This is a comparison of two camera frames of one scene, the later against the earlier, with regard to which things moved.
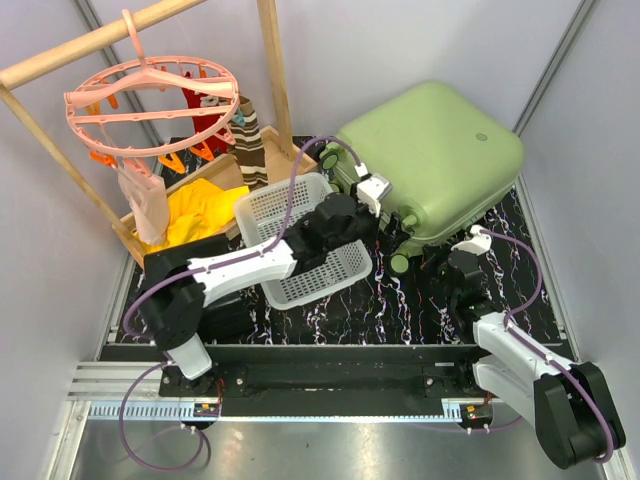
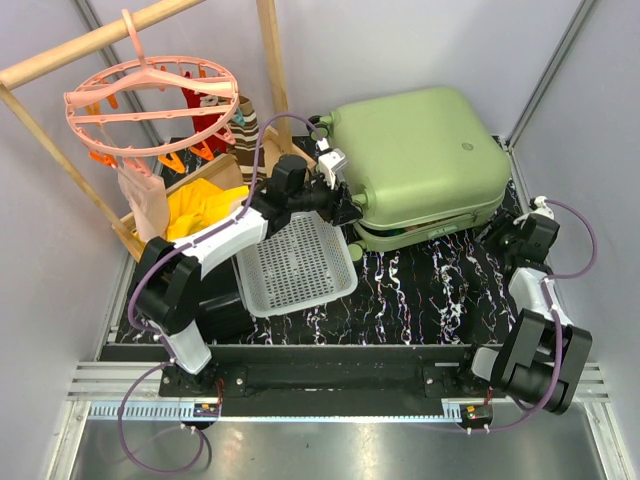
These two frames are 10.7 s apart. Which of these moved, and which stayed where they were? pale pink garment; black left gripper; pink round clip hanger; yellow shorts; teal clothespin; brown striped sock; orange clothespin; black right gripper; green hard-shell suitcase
Moved: black left gripper; black right gripper; green hard-shell suitcase
Stayed: pink round clip hanger; pale pink garment; yellow shorts; brown striped sock; teal clothespin; orange clothespin
